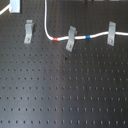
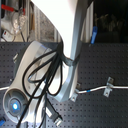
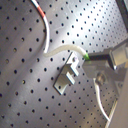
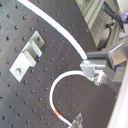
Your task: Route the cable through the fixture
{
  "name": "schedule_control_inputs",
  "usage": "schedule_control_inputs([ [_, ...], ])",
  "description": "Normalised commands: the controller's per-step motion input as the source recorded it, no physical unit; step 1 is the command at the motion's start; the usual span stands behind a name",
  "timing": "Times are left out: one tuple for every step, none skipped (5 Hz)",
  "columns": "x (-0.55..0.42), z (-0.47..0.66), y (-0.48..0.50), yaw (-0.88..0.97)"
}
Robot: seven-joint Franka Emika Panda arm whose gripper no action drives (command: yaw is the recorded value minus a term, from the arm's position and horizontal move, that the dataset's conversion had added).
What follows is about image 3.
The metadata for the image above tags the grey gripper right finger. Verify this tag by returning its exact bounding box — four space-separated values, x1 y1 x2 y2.
107 44 128 69

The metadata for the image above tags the white cable with coloured bands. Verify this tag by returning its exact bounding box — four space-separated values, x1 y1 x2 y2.
30 0 112 122

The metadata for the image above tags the left grey cable clip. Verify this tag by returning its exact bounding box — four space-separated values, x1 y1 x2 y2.
54 52 79 95

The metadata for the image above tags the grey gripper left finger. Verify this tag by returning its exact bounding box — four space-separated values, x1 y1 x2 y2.
82 61 125 95

